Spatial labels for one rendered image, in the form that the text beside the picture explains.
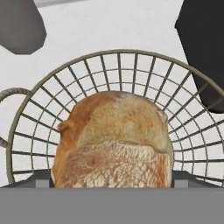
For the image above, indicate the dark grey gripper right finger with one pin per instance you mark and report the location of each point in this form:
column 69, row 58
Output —
column 186, row 179

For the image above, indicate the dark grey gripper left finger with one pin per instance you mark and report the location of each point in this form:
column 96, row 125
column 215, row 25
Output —
column 38, row 179

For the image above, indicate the brown crusty bread loaf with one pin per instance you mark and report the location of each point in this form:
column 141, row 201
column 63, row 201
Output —
column 116, row 137

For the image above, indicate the black angular object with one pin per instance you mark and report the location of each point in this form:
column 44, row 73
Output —
column 204, row 43

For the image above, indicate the dark grey rounded object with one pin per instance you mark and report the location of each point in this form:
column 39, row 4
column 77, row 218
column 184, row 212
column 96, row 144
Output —
column 19, row 26

